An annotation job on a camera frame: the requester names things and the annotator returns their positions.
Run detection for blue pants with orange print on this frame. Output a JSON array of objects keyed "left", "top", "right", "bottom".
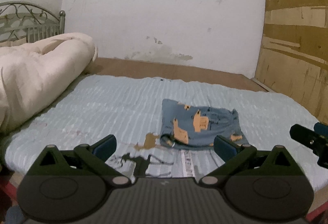
[{"left": 160, "top": 99, "right": 248, "bottom": 150}]

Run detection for plywood board panel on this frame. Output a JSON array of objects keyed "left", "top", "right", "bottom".
[{"left": 255, "top": 0, "right": 327, "bottom": 123}]

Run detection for light blue deer-print bedspread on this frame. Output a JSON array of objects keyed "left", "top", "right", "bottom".
[{"left": 1, "top": 75, "right": 327, "bottom": 190}]

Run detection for rolled cream quilt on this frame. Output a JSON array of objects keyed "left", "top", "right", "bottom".
[{"left": 1, "top": 33, "right": 98, "bottom": 134}]

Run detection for metal bed headboard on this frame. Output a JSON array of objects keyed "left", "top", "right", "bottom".
[{"left": 1, "top": 1, "right": 66, "bottom": 43}]

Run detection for brown wooden bed frame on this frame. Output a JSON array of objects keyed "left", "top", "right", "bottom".
[{"left": 90, "top": 57, "right": 266, "bottom": 92}]

